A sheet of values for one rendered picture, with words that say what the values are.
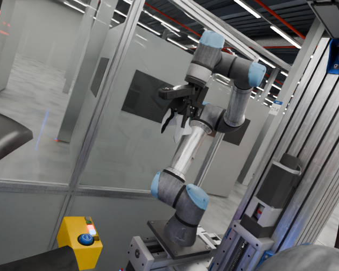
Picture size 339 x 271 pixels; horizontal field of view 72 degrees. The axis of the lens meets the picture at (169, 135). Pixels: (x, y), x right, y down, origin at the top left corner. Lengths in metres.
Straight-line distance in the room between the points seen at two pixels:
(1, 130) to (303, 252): 0.56
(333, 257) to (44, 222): 1.21
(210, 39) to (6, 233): 1.21
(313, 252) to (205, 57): 0.56
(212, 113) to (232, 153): 3.73
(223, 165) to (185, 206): 3.85
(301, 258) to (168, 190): 0.71
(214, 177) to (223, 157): 0.45
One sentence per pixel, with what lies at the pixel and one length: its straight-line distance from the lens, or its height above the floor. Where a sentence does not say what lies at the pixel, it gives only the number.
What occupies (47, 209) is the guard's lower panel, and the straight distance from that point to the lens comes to 1.34.
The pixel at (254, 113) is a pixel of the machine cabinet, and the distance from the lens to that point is 4.88.
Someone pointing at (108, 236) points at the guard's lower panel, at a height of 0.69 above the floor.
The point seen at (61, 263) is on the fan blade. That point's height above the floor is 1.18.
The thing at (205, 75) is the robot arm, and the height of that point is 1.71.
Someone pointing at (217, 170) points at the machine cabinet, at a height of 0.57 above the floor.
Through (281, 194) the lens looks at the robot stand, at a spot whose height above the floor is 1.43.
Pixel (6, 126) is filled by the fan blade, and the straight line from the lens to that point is 0.55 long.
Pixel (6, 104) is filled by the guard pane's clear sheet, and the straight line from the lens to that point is 1.12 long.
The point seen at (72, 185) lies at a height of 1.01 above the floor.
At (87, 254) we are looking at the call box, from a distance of 0.88.
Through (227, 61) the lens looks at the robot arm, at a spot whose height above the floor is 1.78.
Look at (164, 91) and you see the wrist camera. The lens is 0.71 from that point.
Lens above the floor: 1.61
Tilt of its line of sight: 9 degrees down
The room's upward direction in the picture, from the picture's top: 23 degrees clockwise
